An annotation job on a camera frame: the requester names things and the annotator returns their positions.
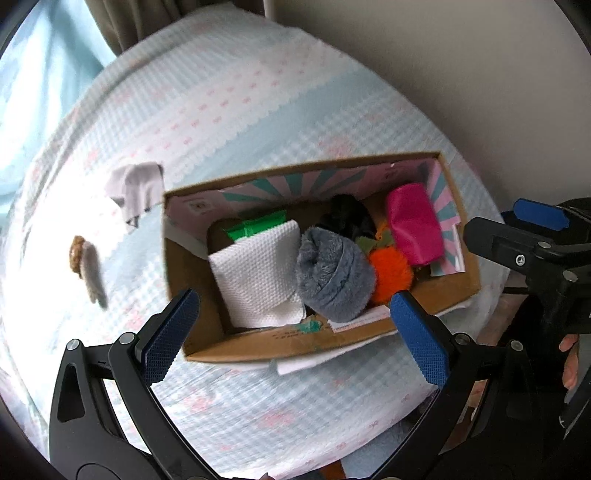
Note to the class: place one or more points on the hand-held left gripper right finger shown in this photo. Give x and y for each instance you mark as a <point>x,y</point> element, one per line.
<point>420,341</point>

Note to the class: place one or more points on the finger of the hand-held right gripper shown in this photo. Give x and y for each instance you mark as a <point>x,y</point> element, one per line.
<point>498,242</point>
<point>540,214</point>

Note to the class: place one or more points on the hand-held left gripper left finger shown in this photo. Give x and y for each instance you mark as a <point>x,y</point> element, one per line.
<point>167,341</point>

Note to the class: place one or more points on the orange pom-pom with green leaves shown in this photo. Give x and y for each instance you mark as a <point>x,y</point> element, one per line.
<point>390,274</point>

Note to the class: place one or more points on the pink pouch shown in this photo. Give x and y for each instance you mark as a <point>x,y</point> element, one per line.
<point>413,224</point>

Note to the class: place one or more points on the cardboard box with patterned lining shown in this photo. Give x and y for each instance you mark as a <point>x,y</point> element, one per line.
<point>258,344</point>

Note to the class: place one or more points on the grey fuzzy sock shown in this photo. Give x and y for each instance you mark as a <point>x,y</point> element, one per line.
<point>334,272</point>

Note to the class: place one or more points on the white paper towel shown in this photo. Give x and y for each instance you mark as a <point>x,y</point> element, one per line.
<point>258,277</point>

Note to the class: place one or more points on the green snack packet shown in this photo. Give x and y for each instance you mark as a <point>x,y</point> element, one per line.
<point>251,227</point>

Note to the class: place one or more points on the dark navy sock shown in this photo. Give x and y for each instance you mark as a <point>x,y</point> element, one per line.
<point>346,214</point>

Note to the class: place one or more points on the person's right hand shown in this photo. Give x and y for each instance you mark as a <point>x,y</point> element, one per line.
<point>570,364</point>

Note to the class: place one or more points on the small brown plush charm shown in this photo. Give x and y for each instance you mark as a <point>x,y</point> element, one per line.
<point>79,256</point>

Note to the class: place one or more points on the light grey cloth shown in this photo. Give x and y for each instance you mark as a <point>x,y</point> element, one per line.
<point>136,187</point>

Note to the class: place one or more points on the light blue hanging cloth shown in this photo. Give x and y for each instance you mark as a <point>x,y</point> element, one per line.
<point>41,69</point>

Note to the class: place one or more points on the grey-brown curtain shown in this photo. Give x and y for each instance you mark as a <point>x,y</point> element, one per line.
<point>184,18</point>

